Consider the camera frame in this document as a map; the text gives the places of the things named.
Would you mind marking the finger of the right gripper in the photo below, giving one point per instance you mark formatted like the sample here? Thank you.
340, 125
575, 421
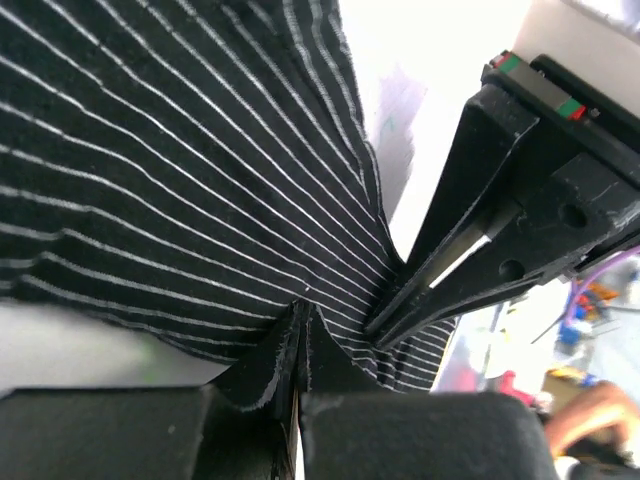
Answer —
542, 235

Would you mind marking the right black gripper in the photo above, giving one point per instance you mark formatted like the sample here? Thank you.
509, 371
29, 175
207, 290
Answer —
583, 138

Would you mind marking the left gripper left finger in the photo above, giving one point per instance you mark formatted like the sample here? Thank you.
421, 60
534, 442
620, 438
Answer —
84, 400

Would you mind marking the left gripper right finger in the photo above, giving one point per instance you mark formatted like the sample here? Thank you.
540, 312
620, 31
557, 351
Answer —
354, 428

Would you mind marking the black striped underwear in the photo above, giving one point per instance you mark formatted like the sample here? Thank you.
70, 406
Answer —
191, 169

